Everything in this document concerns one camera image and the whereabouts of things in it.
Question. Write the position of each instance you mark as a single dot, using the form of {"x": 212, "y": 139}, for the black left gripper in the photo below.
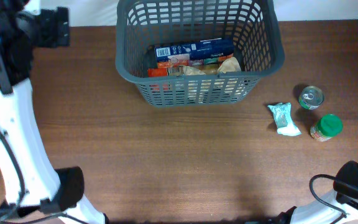
{"x": 56, "y": 27}

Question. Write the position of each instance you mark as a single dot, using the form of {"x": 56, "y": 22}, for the orange spaghetti packet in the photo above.
{"x": 183, "y": 70}

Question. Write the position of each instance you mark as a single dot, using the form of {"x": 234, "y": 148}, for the blue tissue pack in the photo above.
{"x": 203, "y": 52}

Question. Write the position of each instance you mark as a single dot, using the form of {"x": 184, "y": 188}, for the beige food pouch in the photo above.
{"x": 225, "y": 66}

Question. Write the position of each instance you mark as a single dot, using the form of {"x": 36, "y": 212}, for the mint green wipes packet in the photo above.
{"x": 282, "y": 116}

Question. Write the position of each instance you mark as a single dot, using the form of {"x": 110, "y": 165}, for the silver tin can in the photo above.
{"x": 311, "y": 98}

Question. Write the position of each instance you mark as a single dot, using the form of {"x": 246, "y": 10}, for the green lid jar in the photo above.
{"x": 326, "y": 128}

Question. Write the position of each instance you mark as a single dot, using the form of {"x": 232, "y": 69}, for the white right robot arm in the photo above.
{"x": 339, "y": 205}

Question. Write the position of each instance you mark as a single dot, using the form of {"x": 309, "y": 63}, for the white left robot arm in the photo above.
{"x": 31, "y": 183}

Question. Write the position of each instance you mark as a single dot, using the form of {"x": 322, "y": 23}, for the grey plastic basket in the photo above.
{"x": 145, "y": 29}

